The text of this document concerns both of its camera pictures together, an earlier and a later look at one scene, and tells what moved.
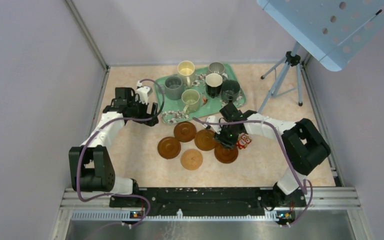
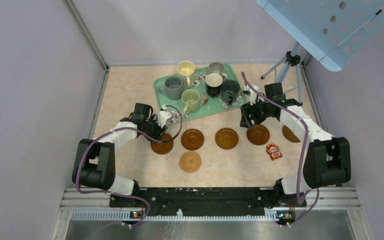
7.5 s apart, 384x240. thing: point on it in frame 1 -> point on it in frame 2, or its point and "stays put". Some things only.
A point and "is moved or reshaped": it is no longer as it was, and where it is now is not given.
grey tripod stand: (292, 59) stays put
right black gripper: (225, 141) -> (247, 110)
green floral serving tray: (207, 94) stays put
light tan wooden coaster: (191, 159) stays put
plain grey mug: (174, 88) stays put
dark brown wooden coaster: (169, 147) is moved or reshaped
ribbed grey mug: (217, 67) stays put
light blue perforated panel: (336, 31) stays put
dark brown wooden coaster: (205, 139) is moved or reshaped
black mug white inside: (213, 85) stays put
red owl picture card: (244, 139) -> (274, 151)
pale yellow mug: (186, 71) stays put
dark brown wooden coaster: (225, 155) -> (258, 134)
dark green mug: (230, 88) stays put
